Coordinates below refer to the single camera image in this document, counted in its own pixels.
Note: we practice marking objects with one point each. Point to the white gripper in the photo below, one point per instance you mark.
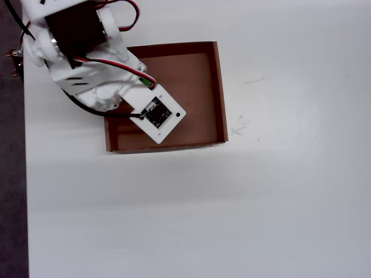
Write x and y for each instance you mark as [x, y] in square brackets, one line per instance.
[105, 98]

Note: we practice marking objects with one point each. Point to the green cube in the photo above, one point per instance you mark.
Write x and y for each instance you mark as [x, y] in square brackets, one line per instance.
[146, 83]

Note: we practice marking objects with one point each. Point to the brown cardboard box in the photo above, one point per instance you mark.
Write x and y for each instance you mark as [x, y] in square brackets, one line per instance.
[197, 101]

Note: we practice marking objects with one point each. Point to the controller board with brass standoffs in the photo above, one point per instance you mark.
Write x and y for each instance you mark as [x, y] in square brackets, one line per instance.
[18, 65]

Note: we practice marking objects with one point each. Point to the white wrist camera mount plate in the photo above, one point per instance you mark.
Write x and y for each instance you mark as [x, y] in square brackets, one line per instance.
[171, 124]

